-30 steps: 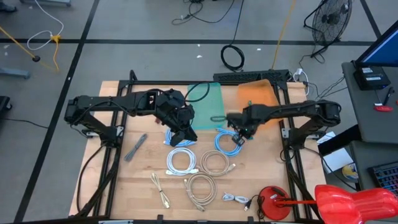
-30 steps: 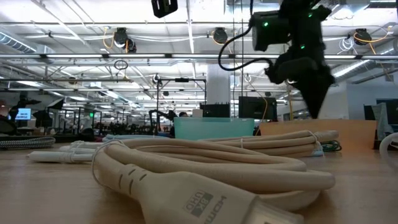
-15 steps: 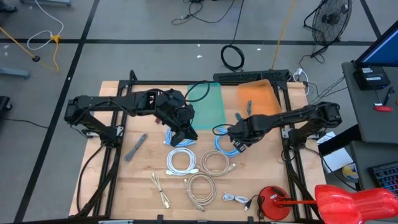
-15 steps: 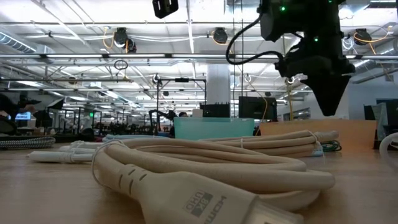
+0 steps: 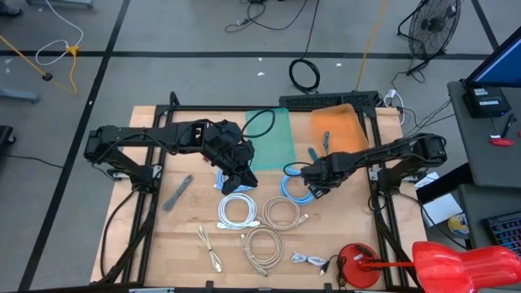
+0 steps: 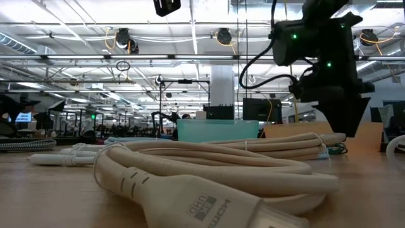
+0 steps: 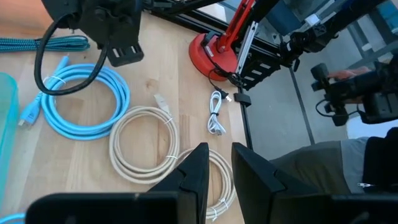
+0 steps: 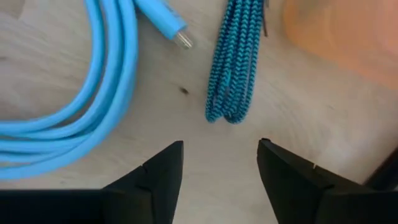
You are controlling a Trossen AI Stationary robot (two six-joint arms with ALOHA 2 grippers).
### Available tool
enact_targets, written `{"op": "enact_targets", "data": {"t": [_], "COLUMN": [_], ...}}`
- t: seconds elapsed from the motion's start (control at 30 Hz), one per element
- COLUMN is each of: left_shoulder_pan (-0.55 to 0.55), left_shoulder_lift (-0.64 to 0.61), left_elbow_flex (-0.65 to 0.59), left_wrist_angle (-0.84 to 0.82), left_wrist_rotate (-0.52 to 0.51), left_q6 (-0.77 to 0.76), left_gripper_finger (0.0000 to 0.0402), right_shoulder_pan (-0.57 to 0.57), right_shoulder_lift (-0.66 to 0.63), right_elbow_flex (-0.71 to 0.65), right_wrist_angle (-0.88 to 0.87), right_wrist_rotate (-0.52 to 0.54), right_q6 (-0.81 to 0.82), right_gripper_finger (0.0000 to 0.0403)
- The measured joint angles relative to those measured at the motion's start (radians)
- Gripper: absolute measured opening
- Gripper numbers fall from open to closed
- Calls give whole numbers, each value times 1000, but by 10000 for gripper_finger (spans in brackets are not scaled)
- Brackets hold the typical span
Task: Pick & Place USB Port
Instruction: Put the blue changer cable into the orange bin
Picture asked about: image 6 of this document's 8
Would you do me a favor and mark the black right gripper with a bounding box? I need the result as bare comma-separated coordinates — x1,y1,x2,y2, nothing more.
289,67,376,138

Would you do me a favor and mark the teal tool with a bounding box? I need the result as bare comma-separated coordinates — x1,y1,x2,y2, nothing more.
327,142,349,156

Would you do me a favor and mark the small white cable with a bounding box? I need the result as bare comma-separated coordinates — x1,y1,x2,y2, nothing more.
385,134,405,168

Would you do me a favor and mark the teal translucent plastic bin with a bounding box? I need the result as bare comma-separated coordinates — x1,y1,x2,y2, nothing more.
176,118,260,143

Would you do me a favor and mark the beige HDMI cable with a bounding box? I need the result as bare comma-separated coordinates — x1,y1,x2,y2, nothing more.
93,141,341,228

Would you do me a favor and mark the black monitor back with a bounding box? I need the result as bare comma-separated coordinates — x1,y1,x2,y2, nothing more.
203,105,235,120
242,98,283,124

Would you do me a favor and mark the white building pillar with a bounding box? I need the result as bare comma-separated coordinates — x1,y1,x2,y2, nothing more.
209,65,235,108

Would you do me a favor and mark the lit blue screen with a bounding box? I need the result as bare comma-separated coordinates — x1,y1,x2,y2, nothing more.
14,111,33,124

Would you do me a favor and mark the black ceiling cable reel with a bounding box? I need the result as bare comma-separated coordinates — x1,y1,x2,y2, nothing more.
115,27,140,54
216,27,233,46
359,28,379,47

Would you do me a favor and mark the black background robot frame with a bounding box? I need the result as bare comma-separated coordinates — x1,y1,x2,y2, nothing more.
158,79,211,140

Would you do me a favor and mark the black overhead camera box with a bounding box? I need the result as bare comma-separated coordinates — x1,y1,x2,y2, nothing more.
153,0,182,18

